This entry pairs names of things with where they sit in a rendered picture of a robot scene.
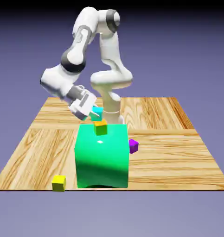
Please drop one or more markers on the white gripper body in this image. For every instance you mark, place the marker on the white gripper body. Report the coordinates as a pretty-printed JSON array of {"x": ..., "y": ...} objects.
[{"x": 84, "y": 106}]

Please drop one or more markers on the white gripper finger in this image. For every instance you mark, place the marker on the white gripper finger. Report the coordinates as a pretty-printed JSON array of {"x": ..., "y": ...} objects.
[{"x": 95, "y": 113}]

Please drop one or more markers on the small cyan cube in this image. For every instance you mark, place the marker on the small cyan cube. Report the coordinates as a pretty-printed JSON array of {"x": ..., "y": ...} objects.
[{"x": 97, "y": 113}]

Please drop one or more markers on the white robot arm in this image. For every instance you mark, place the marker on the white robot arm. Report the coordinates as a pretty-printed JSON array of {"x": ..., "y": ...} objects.
[{"x": 110, "y": 55}]

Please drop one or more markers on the small orange cube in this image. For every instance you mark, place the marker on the small orange cube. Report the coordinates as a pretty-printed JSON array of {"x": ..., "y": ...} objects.
[{"x": 101, "y": 127}]

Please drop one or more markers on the small purple cube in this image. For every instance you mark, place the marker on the small purple cube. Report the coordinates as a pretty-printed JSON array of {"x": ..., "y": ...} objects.
[{"x": 133, "y": 146}]

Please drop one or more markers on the small yellow cube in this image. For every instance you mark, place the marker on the small yellow cube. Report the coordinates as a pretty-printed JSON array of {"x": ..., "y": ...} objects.
[{"x": 59, "y": 183}]

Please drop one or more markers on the large green box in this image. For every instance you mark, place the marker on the large green box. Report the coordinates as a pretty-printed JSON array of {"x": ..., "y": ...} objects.
[{"x": 101, "y": 157}]

